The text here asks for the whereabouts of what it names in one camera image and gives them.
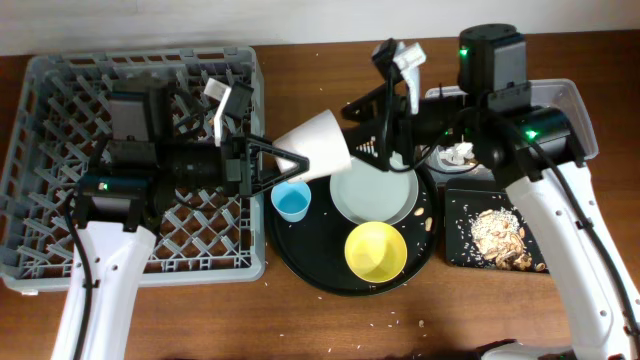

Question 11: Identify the pile of food scraps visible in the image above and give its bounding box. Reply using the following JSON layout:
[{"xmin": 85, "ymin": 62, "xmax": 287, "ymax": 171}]
[{"xmin": 461, "ymin": 208, "xmax": 548, "ymax": 273}]

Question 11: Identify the black rectangular food-waste tray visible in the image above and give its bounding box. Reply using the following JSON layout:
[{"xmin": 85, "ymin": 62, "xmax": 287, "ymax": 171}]
[{"xmin": 444, "ymin": 179, "xmax": 532, "ymax": 268}]

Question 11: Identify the light blue plastic cup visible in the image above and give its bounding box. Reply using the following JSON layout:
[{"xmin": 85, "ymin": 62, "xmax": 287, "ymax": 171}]
[{"xmin": 271, "ymin": 182, "xmax": 312, "ymax": 223}]

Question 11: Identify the pink plastic cup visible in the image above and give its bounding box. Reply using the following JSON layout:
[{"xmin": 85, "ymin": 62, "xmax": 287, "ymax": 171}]
[{"xmin": 273, "ymin": 110, "xmax": 351, "ymax": 183}]

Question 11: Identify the clear plastic waste bin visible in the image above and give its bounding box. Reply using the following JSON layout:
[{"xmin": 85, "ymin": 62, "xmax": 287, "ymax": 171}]
[{"xmin": 422, "ymin": 79, "xmax": 599, "ymax": 183}]

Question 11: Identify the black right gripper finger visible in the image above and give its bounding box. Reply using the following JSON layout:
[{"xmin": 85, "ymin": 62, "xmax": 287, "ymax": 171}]
[
  {"xmin": 342, "ymin": 122, "xmax": 391, "ymax": 172},
  {"xmin": 341, "ymin": 89, "xmax": 387, "ymax": 123}
]

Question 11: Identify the grey round plate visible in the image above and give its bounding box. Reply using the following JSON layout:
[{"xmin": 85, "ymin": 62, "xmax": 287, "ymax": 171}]
[{"xmin": 329, "ymin": 157, "xmax": 419, "ymax": 225}]

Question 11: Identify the yellow plastic bowl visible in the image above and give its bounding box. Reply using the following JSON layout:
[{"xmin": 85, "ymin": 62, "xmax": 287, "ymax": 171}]
[{"xmin": 344, "ymin": 222, "xmax": 408, "ymax": 284}]

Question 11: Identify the white paper napkin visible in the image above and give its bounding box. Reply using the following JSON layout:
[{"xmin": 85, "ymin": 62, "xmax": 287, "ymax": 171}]
[{"xmin": 439, "ymin": 142, "xmax": 475, "ymax": 166}]

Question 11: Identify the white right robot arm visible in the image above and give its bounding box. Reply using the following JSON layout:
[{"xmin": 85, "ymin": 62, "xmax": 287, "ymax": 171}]
[{"xmin": 342, "ymin": 23, "xmax": 639, "ymax": 359}]

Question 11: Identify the grey plastic dishwasher rack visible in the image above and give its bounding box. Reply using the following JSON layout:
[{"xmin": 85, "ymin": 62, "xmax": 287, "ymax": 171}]
[{"xmin": 1, "ymin": 46, "xmax": 266, "ymax": 295}]

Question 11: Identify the round black tray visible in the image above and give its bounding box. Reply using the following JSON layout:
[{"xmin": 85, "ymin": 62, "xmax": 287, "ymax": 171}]
[{"xmin": 265, "ymin": 168, "xmax": 443, "ymax": 297}]

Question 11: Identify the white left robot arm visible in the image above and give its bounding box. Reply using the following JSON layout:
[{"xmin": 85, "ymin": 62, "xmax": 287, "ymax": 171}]
[{"xmin": 52, "ymin": 77, "xmax": 309, "ymax": 359}]

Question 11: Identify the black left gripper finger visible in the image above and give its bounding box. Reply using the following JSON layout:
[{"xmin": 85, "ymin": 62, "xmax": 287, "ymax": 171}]
[
  {"xmin": 244, "ymin": 149, "xmax": 309, "ymax": 196},
  {"xmin": 245, "ymin": 134, "xmax": 283, "ymax": 155}
]

